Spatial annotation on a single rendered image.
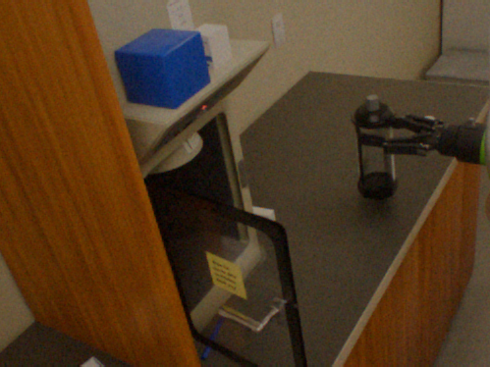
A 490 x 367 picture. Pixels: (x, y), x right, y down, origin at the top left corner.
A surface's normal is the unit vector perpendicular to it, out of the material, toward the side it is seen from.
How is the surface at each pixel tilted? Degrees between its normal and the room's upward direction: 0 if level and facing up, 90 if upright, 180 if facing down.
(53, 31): 90
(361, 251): 0
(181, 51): 90
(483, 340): 0
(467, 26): 90
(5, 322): 90
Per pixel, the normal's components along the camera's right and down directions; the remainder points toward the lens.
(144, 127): -0.53, 0.55
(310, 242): -0.16, -0.82
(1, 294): 0.83, 0.18
